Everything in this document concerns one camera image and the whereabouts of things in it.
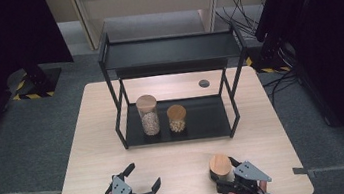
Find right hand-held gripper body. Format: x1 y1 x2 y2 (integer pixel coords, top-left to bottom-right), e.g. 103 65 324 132
213 158 274 194

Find wide glass jar wooden lid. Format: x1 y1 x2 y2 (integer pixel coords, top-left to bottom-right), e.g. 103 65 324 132
207 152 236 186

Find tall glass jar wooden lid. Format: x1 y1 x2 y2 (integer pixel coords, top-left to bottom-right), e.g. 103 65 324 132
134 93 163 139

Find small glass jar wooden lid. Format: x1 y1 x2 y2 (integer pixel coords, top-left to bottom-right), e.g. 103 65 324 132
165 102 190 136

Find black two-tier metal rack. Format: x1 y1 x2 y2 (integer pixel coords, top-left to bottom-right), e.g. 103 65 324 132
94 13 260 155

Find grey floor tape piece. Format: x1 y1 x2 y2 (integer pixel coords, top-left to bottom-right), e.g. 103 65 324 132
291 164 316 181

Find black stand base hazard tape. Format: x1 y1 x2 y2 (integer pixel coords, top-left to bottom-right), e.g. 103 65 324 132
4 62 66 103
243 39 296 78

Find black table cable grommet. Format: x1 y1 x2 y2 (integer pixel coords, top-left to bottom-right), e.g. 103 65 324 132
197 78 211 89

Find black floor cables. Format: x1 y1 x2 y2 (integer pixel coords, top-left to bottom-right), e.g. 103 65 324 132
261 66 304 106

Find black power cable bundle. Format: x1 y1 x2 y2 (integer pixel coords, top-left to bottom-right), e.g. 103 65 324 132
213 0 285 43

